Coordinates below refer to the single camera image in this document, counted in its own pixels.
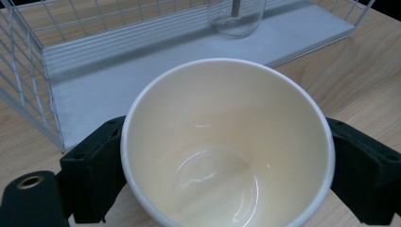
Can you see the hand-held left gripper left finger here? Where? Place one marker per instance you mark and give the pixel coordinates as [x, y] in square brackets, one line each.
[94, 170]

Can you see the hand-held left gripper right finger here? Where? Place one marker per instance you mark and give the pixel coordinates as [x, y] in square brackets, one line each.
[365, 170]

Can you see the cream ceramic cup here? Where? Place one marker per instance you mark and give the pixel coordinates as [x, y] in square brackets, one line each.
[227, 135]

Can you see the clear jar with white lid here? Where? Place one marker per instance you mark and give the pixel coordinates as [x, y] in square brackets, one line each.
[236, 19]

